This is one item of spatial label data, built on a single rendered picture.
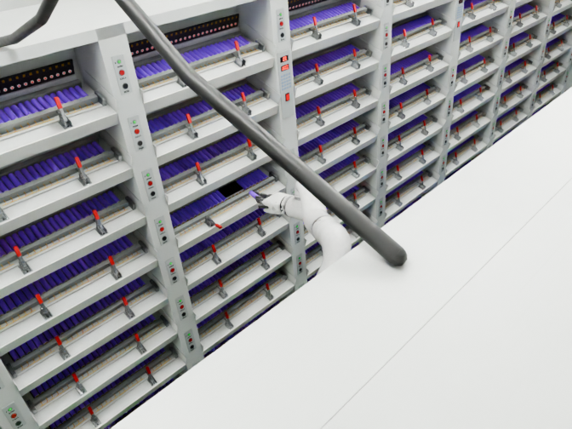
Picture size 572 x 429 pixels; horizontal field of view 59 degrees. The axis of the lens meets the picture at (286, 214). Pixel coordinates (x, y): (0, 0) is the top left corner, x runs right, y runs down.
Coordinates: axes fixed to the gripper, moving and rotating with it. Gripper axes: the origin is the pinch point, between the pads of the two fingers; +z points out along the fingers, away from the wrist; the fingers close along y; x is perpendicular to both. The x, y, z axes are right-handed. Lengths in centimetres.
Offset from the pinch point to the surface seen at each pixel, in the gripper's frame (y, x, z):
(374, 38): 95, 42, 9
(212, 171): -10.0, 14.0, 15.1
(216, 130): -7.6, 31.0, 7.9
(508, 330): -72, 43, -135
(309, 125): 47, 14, 15
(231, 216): -6.9, -8.3, 14.9
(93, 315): -72, -22, 26
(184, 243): -31.8, -8.4, 14.7
